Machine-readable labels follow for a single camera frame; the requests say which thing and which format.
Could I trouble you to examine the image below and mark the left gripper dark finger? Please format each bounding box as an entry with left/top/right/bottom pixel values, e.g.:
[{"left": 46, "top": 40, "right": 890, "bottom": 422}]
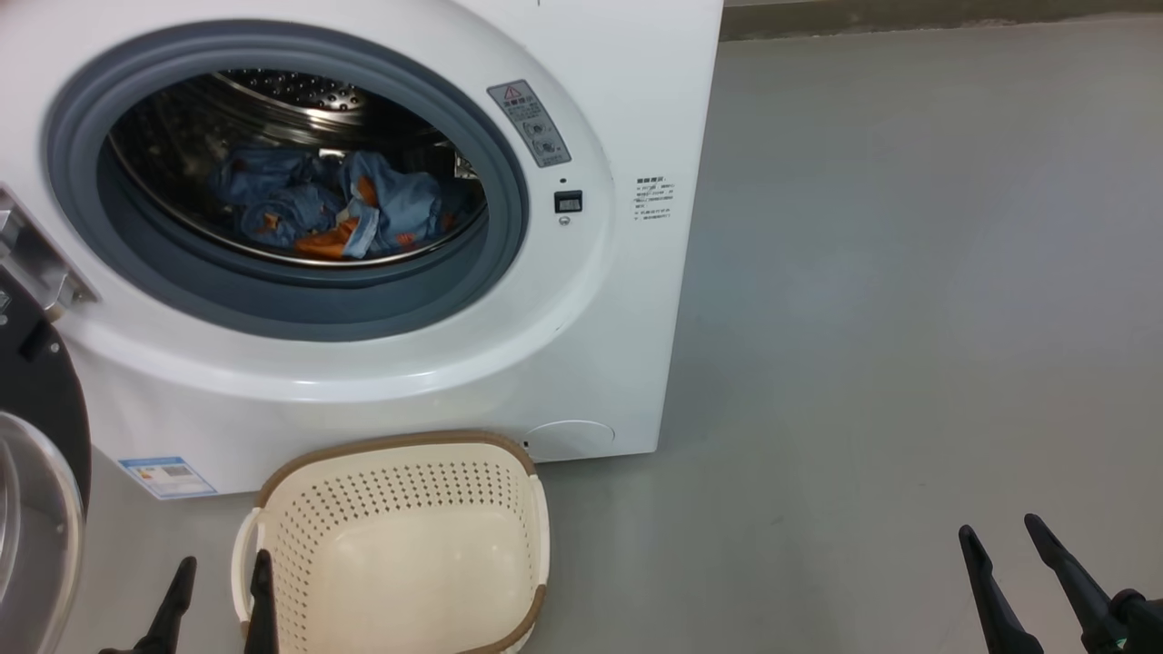
[
  {"left": 134, "top": 556, "right": 198, "bottom": 654},
  {"left": 244, "top": 549, "right": 279, "bottom": 654}
]

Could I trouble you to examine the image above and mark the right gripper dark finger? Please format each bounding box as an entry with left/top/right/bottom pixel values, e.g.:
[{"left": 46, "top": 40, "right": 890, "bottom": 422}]
[
  {"left": 959, "top": 524, "right": 1046, "bottom": 654},
  {"left": 1025, "top": 513, "right": 1132, "bottom": 654}
]

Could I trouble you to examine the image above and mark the black round glass washer door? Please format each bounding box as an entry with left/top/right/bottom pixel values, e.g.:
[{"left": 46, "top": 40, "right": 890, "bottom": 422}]
[{"left": 0, "top": 186, "right": 94, "bottom": 654}]

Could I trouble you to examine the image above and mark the cream perforated laundry basket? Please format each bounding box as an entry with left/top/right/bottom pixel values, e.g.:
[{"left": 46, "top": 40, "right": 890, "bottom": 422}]
[{"left": 231, "top": 431, "right": 552, "bottom": 654}]

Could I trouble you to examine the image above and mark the grey rubber door gasket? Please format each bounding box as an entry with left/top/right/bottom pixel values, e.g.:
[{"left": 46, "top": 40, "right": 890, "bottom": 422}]
[{"left": 41, "top": 20, "right": 531, "bottom": 343}]

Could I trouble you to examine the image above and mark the white front-load washing machine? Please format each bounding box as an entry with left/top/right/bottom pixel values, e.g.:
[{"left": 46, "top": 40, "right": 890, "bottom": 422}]
[{"left": 0, "top": 0, "right": 725, "bottom": 500}]

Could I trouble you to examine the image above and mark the blue white energy label sticker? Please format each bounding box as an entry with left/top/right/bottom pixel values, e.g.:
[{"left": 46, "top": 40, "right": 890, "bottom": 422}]
[{"left": 118, "top": 455, "right": 219, "bottom": 501}]

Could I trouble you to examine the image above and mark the round white filter cover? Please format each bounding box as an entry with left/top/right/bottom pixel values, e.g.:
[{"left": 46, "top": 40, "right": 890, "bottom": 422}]
[{"left": 525, "top": 419, "right": 617, "bottom": 463}]

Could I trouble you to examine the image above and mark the steel perforated washer drum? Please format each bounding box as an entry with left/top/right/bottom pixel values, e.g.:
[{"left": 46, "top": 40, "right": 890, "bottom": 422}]
[{"left": 107, "top": 68, "right": 489, "bottom": 269}]

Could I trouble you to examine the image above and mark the grey warning label sticker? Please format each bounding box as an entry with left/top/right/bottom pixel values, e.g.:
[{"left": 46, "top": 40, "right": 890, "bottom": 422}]
[{"left": 487, "top": 79, "right": 573, "bottom": 170}]

